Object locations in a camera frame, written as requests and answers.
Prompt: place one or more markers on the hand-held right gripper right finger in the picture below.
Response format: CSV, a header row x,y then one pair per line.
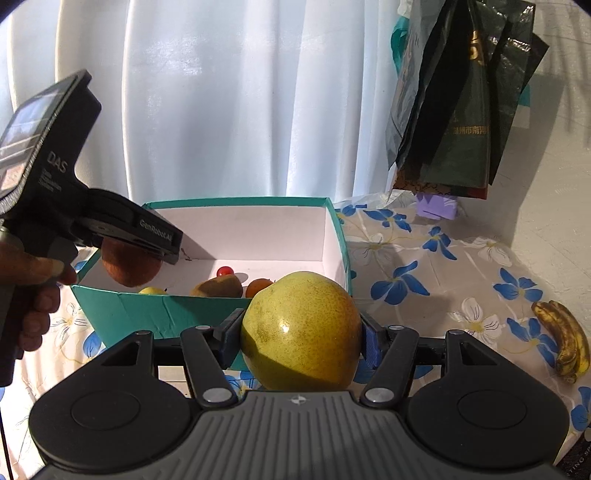
x,y
372,342

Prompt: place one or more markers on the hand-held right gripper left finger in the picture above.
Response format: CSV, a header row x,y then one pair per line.
x,y
231,336

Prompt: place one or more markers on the brown kiwi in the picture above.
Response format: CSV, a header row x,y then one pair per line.
x,y
217,286

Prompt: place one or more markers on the small orange tangerine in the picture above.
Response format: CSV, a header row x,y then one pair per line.
x,y
256,287

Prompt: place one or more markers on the red cherry tomato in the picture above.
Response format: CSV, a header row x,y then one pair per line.
x,y
225,271

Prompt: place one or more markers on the large yellow pear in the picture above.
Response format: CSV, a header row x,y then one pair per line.
x,y
300,332

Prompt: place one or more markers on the teal cardboard box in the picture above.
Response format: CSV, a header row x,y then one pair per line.
x,y
161,314

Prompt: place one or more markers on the small dark red apple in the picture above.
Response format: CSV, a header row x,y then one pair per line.
x,y
131,272

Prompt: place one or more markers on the brown spotted banana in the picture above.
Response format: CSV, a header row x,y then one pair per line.
x,y
547,327

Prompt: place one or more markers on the person's left hand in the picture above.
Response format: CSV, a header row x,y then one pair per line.
x,y
41,272

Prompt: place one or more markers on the blue floral tablecloth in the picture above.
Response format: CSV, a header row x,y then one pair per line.
x,y
461,277

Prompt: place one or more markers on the purple folded paper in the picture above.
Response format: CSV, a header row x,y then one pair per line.
x,y
436,205

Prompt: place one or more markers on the yellow streaked banana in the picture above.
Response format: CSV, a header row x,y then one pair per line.
x,y
579,341

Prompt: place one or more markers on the dark green printed bag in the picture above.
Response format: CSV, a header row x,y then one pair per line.
x,y
461,138

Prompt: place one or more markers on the grey translucent plastic bag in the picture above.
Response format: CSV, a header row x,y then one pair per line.
x,y
406,115

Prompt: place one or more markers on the black printed box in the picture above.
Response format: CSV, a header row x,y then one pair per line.
x,y
577,461

